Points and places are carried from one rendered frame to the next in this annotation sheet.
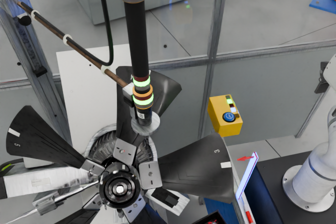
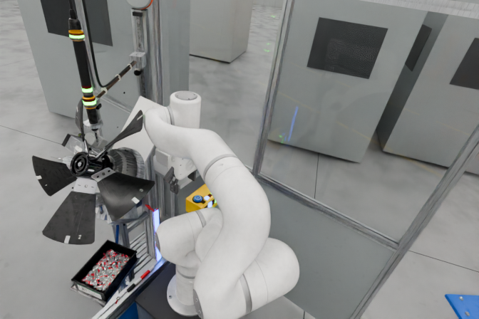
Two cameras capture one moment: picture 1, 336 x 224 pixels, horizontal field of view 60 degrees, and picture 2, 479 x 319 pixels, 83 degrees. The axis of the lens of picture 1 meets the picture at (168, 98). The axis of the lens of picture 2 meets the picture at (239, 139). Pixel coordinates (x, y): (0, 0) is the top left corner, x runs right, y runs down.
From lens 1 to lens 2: 1.02 m
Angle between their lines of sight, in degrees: 35
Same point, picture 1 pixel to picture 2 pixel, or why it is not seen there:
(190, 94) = not seen: hidden behind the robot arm
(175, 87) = (138, 128)
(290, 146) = not seen: outside the picture
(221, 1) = (264, 127)
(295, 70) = (331, 239)
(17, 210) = not seen: hidden behind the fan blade
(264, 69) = (299, 215)
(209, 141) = (145, 183)
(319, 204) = (179, 305)
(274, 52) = (308, 202)
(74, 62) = (143, 105)
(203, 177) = (117, 195)
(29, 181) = (75, 145)
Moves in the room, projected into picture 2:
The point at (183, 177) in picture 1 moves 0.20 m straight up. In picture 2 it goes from (110, 186) to (103, 149)
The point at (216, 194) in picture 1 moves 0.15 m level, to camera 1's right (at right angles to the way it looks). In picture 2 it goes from (111, 209) to (128, 232)
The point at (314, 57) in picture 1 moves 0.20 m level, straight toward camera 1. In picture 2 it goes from (352, 238) to (318, 242)
